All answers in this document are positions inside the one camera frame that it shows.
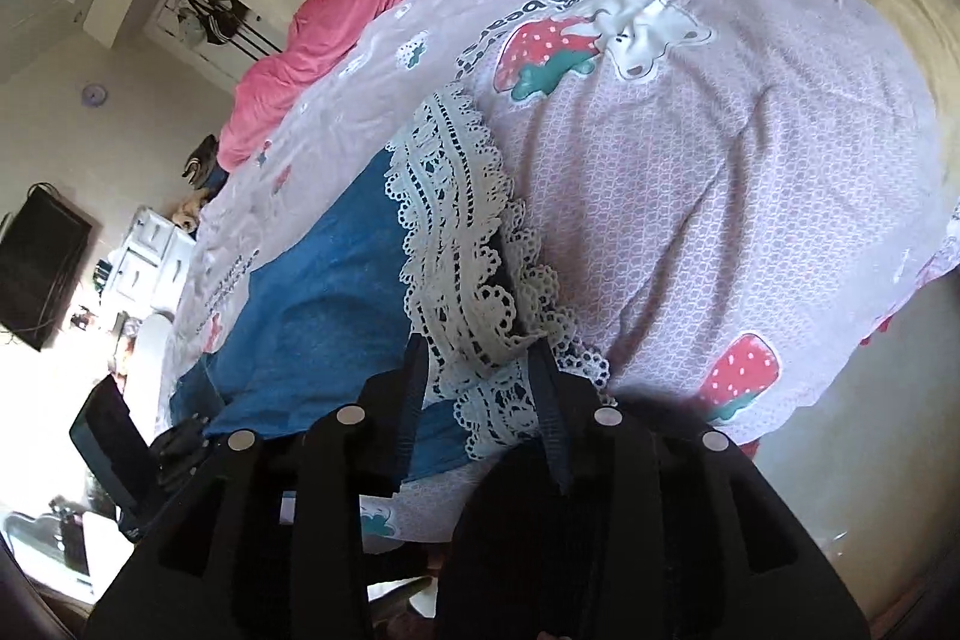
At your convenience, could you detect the pink strawberry printed sheet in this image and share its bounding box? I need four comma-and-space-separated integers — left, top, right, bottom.
154, 0, 960, 536

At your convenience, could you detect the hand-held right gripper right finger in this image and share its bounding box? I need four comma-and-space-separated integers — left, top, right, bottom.
442, 342, 871, 640

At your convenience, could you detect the white rounded desk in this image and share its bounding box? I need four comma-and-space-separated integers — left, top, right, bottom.
112, 310, 177, 431

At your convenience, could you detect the black wall television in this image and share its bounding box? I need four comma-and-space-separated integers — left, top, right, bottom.
0, 182, 96, 353

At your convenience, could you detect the beige plush toy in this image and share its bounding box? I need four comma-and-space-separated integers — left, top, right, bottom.
169, 197, 205, 233

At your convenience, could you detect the black striped hanging bag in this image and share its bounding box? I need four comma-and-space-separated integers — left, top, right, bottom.
196, 0, 248, 49

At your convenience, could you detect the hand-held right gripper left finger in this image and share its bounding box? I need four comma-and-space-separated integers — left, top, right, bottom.
86, 338, 432, 640

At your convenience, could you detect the blue denim pants white lace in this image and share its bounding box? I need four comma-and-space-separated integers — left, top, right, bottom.
171, 81, 617, 485

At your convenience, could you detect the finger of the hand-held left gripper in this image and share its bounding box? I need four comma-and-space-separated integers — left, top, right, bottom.
154, 413, 226, 500

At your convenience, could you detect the white door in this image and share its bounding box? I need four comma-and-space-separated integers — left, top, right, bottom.
145, 0, 292, 88

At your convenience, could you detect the pile of dark folded clothes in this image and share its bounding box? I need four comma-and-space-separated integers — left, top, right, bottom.
182, 134, 223, 189

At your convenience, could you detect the group of small bottles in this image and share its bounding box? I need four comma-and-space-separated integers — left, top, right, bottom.
69, 257, 134, 345

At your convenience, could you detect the white drawer cabinet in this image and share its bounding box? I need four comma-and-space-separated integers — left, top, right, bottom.
101, 205, 197, 327

